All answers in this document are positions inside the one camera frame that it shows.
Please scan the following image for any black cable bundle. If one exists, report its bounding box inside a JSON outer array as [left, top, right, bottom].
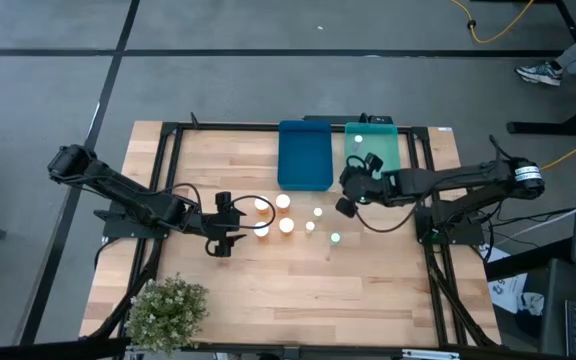
[[425, 244, 499, 349], [87, 238, 164, 341]]

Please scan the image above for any black aluminium table frame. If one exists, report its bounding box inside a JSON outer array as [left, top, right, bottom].
[[87, 119, 502, 349]]

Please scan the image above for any black box under keyboard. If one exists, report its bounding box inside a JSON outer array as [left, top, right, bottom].
[[540, 258, 576, 357]]

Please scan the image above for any black right cable bundle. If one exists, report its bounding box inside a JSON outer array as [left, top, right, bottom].
[[425, 244, 499, 349]]

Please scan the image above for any yellow power cable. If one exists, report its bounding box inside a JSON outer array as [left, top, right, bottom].
[[540, 127, 576, 172]]

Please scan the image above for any white cable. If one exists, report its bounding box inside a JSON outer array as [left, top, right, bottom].
[[510, 189, 576, 241]]

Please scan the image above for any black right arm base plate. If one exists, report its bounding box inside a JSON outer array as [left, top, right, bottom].
[[414, 204, 485, 246]]

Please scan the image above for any dark blue plastic bin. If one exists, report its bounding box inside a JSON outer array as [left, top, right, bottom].
[[276, 119, 334, 192]]

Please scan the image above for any teal plastic bin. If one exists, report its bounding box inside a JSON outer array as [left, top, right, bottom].
[[343, 122, 402, 181]]

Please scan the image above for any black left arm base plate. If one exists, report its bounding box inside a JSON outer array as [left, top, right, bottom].
[[93, 202, 172, 240]]

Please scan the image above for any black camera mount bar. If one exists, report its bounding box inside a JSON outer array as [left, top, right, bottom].
[[302, 113, 394, 125]]

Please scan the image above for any yellow extension cable with plug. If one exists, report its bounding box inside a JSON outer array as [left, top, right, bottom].
[[450, 0, 537, 45]]

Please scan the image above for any green artificial potted plant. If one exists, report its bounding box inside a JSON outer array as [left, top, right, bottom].
[[125, 273, 210, 354]]

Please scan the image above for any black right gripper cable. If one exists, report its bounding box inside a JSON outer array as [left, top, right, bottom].
[[353, 199, 420, 234]]

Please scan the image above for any black desk leg frame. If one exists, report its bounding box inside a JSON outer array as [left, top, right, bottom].
[[506, 0, 576, 136]]

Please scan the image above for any black left cable bundle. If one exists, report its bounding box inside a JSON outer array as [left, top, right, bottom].
[[87, 238, 164, 341]]

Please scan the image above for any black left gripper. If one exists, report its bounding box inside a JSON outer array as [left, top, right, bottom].
[[200, 192, 248, 258]]

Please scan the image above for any black floor bar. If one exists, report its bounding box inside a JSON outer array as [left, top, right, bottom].
[[0, 337, 132, 360]]

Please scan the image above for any person's shoe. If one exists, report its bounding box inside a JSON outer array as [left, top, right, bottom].
[[514, 60, 564, 87]]

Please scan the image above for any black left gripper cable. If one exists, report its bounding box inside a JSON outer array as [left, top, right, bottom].
[[230, 194, 277, 230]]

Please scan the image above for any white printed paper bag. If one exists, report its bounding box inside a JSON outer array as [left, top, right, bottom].
[[482, 247, 547, 316]]

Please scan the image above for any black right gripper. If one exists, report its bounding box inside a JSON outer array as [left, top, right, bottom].
[[336, 153, 387, 219]]

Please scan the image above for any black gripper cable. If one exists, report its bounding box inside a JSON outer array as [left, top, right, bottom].
[[353, 199, 420, 234], [230, 194, 277, 230]]

